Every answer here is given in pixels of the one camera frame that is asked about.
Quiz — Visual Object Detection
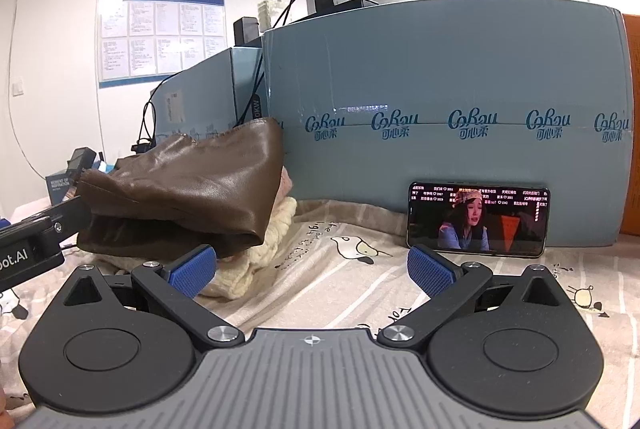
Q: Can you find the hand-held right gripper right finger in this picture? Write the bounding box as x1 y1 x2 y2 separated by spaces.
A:
376 245 576 352

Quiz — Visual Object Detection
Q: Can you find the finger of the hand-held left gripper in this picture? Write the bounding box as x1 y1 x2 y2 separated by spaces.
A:
50 196 94 243

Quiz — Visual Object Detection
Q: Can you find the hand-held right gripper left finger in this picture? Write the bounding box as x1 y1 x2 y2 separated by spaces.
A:
52 245 247 352

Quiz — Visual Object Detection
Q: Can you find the small dark blue box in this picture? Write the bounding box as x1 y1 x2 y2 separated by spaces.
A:
45 169 81 208

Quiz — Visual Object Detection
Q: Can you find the cream knit sweater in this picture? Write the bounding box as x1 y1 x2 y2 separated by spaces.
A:
107 196 298 300

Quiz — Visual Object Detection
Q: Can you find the black smartphone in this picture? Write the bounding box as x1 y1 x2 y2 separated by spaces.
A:
406 182 551 258

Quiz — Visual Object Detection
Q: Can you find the brown leather garment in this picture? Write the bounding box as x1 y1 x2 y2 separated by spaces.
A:
75 116 286 262

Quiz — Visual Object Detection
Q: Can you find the printed cartoon bed sheet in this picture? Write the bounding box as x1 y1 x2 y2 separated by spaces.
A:
0 196 640 429

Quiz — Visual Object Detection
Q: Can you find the pink cloth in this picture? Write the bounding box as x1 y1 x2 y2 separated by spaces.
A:
277 166 296 201

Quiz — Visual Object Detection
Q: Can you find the small blue cardboard box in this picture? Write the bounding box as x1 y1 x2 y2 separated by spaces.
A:
150 46 266 150

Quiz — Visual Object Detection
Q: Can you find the blue foam board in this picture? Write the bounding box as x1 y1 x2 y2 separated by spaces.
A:
261 0 632 247

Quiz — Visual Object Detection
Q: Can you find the black box device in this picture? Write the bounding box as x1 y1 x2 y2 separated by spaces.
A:
233 16 261 47

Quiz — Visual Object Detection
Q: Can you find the orange panel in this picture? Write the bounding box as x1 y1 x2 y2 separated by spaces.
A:
622 13 640 235

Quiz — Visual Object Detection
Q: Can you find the white plastic object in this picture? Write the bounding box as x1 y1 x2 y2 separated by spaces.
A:
255 0 286 32

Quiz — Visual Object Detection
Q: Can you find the flat black device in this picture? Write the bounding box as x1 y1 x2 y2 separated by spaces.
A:
311 0 368 17

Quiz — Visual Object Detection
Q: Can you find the thin black cable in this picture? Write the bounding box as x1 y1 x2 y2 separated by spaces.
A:
132 79 171 152

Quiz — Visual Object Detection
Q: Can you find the black cable between boxes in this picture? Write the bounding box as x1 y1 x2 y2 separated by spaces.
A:
244 54 267 126

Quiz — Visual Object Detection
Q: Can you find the blue wall notice board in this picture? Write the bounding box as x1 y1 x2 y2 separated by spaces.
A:
97 0 226 89

